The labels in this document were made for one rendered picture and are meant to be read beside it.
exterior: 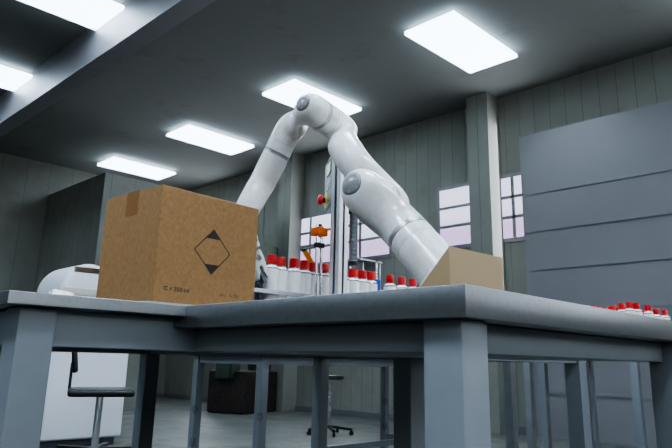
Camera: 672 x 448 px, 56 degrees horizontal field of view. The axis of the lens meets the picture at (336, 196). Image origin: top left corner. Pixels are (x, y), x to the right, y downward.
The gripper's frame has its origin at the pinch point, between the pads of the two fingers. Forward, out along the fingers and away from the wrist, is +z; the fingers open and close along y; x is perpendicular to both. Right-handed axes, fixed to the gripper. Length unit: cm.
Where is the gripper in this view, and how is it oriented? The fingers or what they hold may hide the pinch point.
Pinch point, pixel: (258, 295)
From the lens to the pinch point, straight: 216.8
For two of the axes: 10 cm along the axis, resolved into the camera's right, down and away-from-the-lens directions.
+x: -6.7, 1.5, -7.2
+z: 2.2, 9.8, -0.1
